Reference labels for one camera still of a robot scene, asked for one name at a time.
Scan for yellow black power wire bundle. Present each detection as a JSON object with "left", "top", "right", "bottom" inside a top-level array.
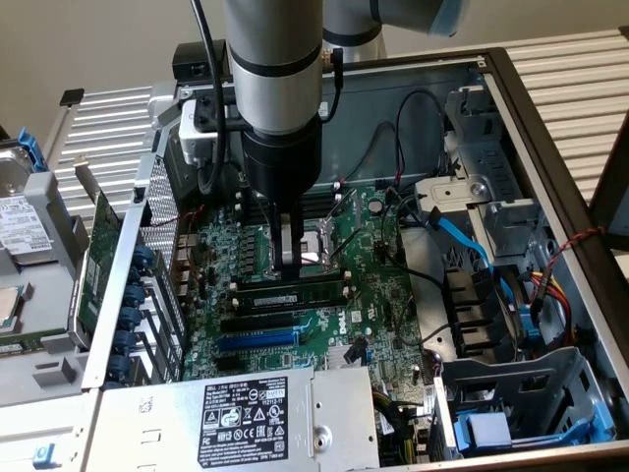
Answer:
[{"left": 372, "top": 387, "right": 419, "bottom": 466}]

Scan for blue expansion slot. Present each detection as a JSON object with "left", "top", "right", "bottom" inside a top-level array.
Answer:
[{"left": 218, "top": 329, "right": 300, "bottom": 353}]

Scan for silver CPU chip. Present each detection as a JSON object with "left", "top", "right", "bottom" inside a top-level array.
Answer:
[{"left": 0, "top": 284, "right": 25, "bottom": 331}]

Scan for black box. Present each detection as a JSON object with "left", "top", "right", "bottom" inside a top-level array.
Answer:
[{"left": 172, "top": 41, "right": 228, "bottom": 83}]

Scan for thin metal locking lever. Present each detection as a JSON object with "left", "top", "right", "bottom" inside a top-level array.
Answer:
[{"left": 329, "top": 226, "right": 375, "bottom": 261}]

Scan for blue plastic button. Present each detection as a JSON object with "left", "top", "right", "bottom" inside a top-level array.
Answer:
[{"left": 31, "top": 442, "right": 57, "bottom": 469}]

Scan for grey optical drive cage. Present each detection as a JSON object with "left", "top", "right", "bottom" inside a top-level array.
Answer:
[{"left": 414, "top": 84, "right": 551, "bottom": 262}]

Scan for silver hard disk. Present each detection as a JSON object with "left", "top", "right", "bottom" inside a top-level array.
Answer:
[{"left": 0, "top": 147, "right": 56, "bottom": 267}]

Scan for silver power supply unit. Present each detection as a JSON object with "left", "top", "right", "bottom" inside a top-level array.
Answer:
[{"left": 84, "top": 364, "right": 382, "bottom": 472}]

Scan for black RAM slot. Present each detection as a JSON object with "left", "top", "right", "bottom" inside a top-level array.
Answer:
[
  {"left": 239, "top": 202, "right": 344, "bottom": 226},
  {"left": 239, "top": 190, "right": 343, "bottom": 210},
  {"left": 233, "top": 267, "right": 351, "bottom": 291}
]

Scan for green graphics card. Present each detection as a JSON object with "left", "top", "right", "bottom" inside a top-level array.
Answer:
[{"left": 72, "top": 154, "right": 125, "bottom": 348}]

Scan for light grey cover panel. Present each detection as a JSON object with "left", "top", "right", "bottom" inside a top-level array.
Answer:
[{"left": 0, "top": 390, "right": 99, "bottom": 472}]

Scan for blue plastic disk rail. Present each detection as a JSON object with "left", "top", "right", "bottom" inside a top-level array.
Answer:
[{"left": 16, "top": 126, "right": 49, "bottom": 174}]

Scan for grey parts rack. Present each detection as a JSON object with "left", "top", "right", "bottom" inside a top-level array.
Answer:
[{"left": 0, "top": 169, "right": 99, "bottom": 409}]

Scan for yellow red black wire bundle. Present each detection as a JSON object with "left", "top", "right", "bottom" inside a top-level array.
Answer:
[{"left": 528, "top": 268, "right": 581, "bottom": 348}]

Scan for grey disk bay blue rails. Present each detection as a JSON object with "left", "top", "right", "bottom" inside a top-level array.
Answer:
[{"left": 431, "top": 345, "right": 618, "bottom": 461}]

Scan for grey metal PC case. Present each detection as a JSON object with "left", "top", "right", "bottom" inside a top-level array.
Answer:
[{"left": 81, "top": 46, "right": 629, "bottom": 472}]

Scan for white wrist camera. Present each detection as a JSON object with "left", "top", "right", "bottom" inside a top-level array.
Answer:
[{"left": 178, "top": 97, "right": 237, "bottom": 167}]

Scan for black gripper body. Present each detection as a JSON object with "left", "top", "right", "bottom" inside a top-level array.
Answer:
[{"left": 240, "top": 119, "right": 324, "bottom": 206}]

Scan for green RAM stick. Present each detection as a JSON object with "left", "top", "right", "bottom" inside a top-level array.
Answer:
[
  {"left": 0, "top": 327, "right": 68, "bottom": 356},
  {"left": 234, "top": 280, "right": 346, "bottom": 311}
]

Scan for green Dell motherboard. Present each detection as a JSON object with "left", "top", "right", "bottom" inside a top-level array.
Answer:
[{"left": 177, "top": 182, "right": 439, "bottom": 409}]

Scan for black plastic fan shroud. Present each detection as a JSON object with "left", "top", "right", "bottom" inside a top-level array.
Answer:
[{"left": 441, "top": 266, "right": 515, "bottom": 360}]

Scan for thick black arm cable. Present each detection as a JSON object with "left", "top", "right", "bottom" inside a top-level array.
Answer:
[{"left": 189, "top": 0, "right": 232, "bottom": 196}]

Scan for thick black case wire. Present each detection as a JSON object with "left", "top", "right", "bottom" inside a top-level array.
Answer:
[{"left": 380, "top": 185, "right": 446, "bottom": 292}]

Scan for thin black case wire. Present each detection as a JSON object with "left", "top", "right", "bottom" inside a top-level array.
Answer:
[{"left": 394, "top": 88, "right": 447, "bottom": 193}]

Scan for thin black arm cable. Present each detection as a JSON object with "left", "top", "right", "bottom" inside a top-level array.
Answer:
[{"left": 321, "top": 46, "right": 346, "bottom": 124}]

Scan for metal CPU socket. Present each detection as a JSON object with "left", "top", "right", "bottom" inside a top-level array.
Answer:
[{"left": 264, "top": 215, "right": 345, "bottom": 279}]

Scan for red black twisted wire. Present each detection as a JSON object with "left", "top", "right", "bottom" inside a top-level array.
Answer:
[
  {"left": 538, "top": 224, "right": 606, "bottom": 296},
  {"left": 146, "top": 205, "right": 207, "bottom": 228}
]

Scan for black cable plug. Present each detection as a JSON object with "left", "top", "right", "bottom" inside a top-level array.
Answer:
[{"left": 343, "top": 336, "right": 370, "bottom": 365}]

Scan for silver finned chipset heatsink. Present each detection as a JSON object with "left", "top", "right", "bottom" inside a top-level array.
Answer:
[{"left": 325, "top": 346, "right": 368, "bottom": 370}]

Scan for long black expansion slot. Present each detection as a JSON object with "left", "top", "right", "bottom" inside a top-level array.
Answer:
[{"left": 219, "top": 313, "right": 296, "bottom": 334}]

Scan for blue flat data wire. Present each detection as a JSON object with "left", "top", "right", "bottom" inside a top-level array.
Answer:
[{"left": 428, "top": 206, "right": 544, "bottom": 348}]

